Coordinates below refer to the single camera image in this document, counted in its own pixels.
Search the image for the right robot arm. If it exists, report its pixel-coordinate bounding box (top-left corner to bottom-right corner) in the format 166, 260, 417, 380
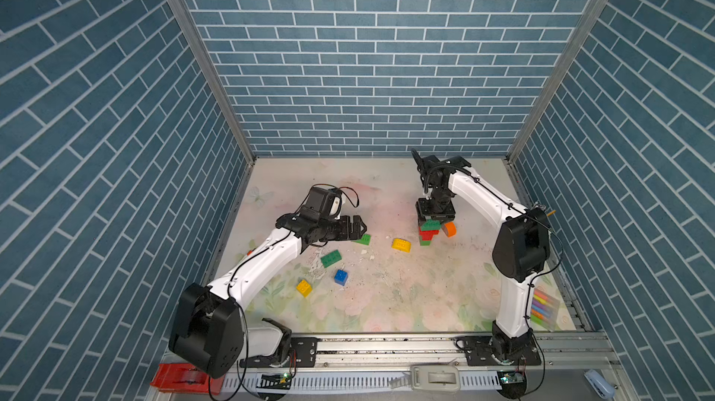
411, 150, 551, 363

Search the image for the light blue stapler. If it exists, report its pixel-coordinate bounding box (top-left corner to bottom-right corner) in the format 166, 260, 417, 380
584, 369, 616, 400

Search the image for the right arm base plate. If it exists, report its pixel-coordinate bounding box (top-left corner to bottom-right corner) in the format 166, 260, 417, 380
454, 334, 542, 367

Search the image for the small yellow lego brick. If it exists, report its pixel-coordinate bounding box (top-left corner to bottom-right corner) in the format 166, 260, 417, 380
295, 279, 313, 298

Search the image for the small blue lego brick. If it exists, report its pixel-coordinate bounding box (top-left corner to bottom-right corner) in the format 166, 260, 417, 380
334, 270, 348, 287

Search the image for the orange round lego piece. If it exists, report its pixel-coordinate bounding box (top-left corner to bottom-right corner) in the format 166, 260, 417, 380
441, 222, 456, 237

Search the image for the long green lego brick back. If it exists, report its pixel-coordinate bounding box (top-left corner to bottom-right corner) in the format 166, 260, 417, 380
354, 233, 371, 246

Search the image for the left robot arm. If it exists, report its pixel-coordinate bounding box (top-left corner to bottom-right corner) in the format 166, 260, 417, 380
169, 184, 367, 379

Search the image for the white slotted cable duct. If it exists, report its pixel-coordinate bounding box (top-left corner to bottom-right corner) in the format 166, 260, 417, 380
244, 370, 502, 395

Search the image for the yellow rounded lego brick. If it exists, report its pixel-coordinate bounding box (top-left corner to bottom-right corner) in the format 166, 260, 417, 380
391, 238, 411, 253

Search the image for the long green lego brick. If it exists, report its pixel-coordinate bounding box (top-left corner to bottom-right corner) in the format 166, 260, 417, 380
419, 220, 442, 232
320, 250, 342, 268
354, 233, 371, 246

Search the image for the red tape dispenser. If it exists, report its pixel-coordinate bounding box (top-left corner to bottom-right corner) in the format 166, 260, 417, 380
151, 363, 225, 397

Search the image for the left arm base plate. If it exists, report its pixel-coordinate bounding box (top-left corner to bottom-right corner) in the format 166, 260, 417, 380
239, 337, 318, 369

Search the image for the long green lego brick middle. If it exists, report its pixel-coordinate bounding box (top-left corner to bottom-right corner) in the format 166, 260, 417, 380
320, 250, 342, 268

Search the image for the long green lego brick front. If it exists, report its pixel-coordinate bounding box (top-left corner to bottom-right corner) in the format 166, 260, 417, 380
419, 220, 442, 232

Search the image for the pack of coloured markers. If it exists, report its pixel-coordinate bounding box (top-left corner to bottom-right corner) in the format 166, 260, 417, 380
531, 289, 560, 330

